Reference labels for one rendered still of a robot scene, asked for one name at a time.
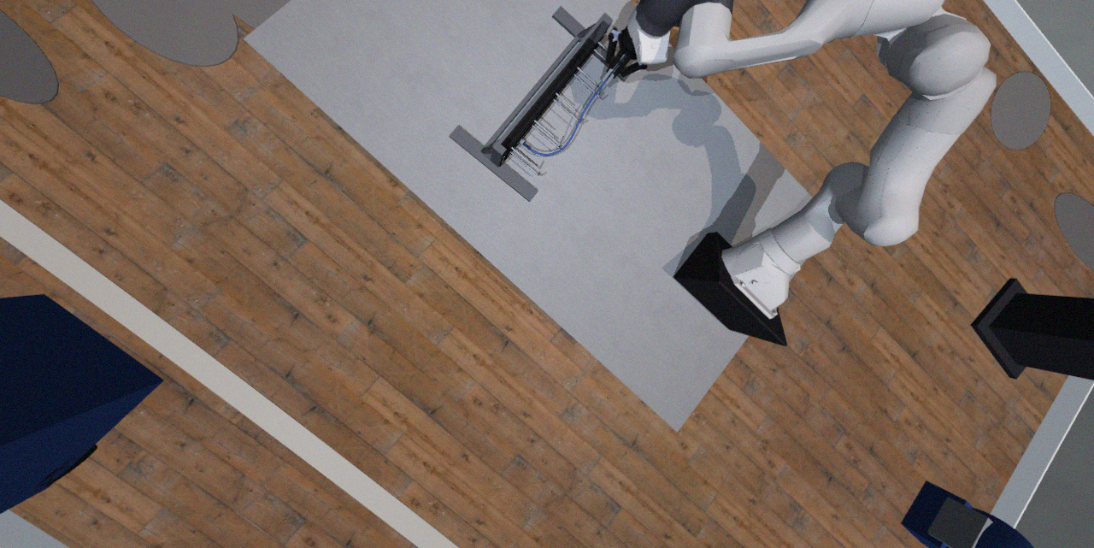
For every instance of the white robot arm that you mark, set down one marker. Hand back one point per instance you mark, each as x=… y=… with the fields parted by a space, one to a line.
x=943 y=54

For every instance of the grey metal rack with black panel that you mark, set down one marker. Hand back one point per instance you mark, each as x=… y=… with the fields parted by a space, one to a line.
x=497 y=154

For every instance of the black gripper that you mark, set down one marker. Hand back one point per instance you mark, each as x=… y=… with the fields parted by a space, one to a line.
x=614 y=36

